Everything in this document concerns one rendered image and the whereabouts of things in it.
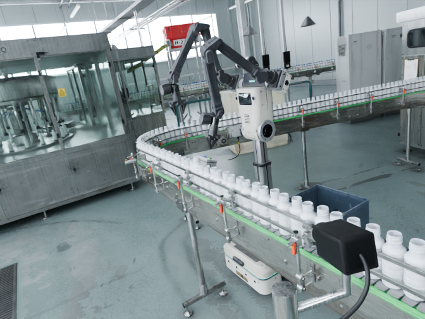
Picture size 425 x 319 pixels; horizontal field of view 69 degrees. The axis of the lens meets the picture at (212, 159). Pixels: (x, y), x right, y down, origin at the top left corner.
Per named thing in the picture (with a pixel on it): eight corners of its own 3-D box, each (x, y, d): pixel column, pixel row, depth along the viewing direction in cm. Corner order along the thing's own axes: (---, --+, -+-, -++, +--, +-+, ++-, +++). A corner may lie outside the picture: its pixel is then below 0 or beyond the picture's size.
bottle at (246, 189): (249, 218, 139) (245, 184, 134) (241, 214, 144) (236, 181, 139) (259, 213, 142) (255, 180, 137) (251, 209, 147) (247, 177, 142)
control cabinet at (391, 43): (397, 108, 765) (399, 26, 711) (414, 110, 718) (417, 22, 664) (369, 114, 750) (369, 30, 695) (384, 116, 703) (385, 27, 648)
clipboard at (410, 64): (404, 81, 443) (405, 58, 433) (418, 81, 421) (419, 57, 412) (401, 82, 442) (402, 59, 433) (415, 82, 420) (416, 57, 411)
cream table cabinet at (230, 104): (275, 138, 668) (270, 83, 634) (289, 143, 610) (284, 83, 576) (227, 148, 647) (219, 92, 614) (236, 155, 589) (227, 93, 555)
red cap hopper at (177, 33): (183, 137, 835) (163, 26, 755) (179, 132, 902) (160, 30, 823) (215, 130, 852) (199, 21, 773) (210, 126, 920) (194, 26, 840)
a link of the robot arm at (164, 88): (177, 73, 204) (172, 75, 212) (161, 76, 199) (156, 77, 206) (181, 92, 208) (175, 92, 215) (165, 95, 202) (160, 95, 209)
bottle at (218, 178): (230, 199, 161) (226, 169, 157) (221, 203, 158) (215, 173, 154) (224, 196, 166) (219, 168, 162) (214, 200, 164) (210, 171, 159)
